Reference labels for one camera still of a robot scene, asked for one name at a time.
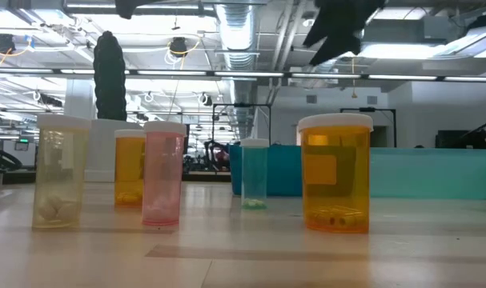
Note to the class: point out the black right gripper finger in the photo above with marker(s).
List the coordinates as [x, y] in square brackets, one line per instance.
[318, 34]
[340, 50]

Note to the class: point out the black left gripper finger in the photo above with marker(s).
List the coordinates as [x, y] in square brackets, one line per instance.
[132, 6]

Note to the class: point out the teal pill bottle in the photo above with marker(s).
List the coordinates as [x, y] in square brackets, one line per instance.
[254, 172]

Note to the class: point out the small amber pill bottle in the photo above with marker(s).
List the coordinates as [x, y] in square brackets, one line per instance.
[128, 168]

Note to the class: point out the pink pill bottle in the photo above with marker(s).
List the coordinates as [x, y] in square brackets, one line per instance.
[162, 172]

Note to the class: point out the clear pill bottle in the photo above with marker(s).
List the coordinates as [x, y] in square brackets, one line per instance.
[60, 168]

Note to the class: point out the black background robot arm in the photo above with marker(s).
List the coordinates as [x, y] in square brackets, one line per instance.
[210, 150]

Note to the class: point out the light teal translucent bin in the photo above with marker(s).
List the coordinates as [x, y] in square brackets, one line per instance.
[426, 174]

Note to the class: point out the round white ceiling fixture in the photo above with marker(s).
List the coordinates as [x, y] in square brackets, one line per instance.
[306, 22]

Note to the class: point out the long ceiling light strip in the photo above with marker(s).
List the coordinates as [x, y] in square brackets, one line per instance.
[172, 73]
[402, 77]
[248, 74]
[471, 78]
[326, 75]

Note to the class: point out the brass hanging pendant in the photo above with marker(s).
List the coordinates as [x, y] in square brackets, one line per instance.
[354, 95]

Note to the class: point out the black ceiling spotlight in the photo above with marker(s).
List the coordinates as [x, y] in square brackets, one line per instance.
[178, 46]
[4, 42]

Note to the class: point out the bright ceiling light panel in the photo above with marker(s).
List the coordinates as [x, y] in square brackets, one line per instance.
[402, 51]

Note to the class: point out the green cactus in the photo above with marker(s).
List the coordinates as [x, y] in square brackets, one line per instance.
[110, 80]

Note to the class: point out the white hexagonal planter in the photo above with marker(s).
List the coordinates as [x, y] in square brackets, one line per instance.
[102, 152]

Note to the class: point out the black slanted rod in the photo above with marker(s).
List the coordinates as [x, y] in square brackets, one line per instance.
[480, 126]

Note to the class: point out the green exit sign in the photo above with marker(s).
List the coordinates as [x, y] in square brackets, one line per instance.
[24, 140]

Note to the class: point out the black curved bar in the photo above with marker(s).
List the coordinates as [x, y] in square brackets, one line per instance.
[6, 160]

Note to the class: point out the grey wall vent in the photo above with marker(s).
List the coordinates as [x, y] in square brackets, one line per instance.
[372, 100]
[312, 99]

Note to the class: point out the silver ventilation duct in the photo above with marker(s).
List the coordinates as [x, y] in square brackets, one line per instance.
[236, 24]

